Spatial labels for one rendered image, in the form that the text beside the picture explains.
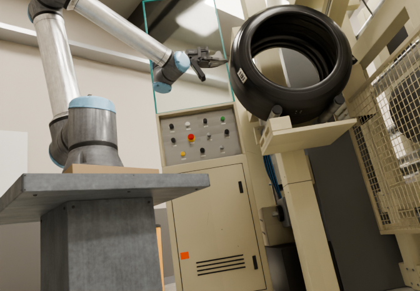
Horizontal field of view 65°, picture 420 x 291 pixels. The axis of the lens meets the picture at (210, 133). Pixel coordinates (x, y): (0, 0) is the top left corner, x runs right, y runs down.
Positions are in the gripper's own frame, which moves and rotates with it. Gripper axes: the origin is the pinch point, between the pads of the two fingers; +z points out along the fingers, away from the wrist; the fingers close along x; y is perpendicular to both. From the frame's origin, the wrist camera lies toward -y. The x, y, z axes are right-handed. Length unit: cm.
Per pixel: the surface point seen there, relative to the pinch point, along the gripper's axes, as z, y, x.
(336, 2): 61, 33, 1
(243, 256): 7, -95, 60
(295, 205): 32, -69, 25
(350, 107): 66, -20, 18
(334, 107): 47, -29, -7
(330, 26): 49, 9, -12
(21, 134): -203, 25, 172
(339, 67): 50, -12, -12
